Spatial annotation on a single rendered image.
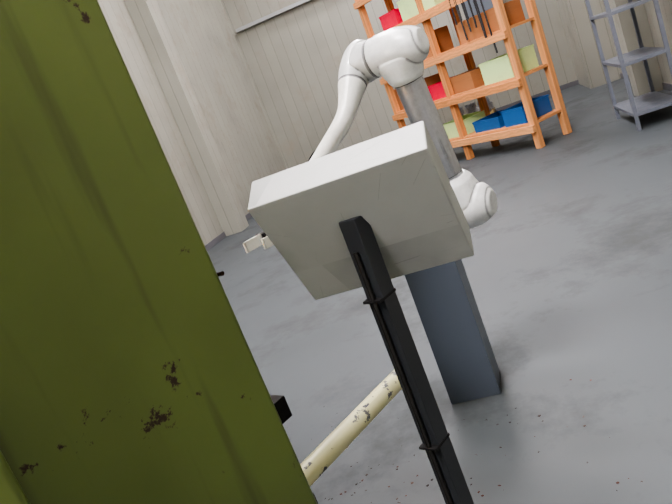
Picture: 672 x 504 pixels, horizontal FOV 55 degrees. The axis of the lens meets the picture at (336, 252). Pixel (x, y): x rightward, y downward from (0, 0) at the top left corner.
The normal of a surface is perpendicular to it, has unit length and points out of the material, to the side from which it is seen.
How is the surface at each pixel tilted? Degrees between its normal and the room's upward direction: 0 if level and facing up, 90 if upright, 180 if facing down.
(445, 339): 90
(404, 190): 120
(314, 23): 90
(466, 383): 90
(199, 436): 90
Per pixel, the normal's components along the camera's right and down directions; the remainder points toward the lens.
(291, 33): -0.21, 0.30
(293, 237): -0.02, 0.72
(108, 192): 0.72, -0.12
